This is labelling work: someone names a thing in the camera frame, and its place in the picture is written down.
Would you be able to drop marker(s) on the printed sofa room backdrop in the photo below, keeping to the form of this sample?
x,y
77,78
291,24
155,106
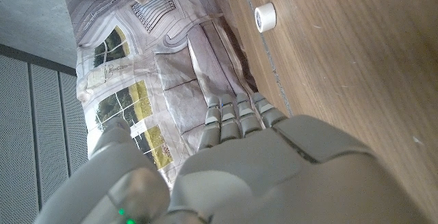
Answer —
x,y
171,63

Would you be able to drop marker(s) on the white tape roll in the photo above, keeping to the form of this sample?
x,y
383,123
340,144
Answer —
x,y
267,16

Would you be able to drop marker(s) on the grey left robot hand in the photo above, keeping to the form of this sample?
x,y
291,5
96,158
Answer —
x,y
267,169

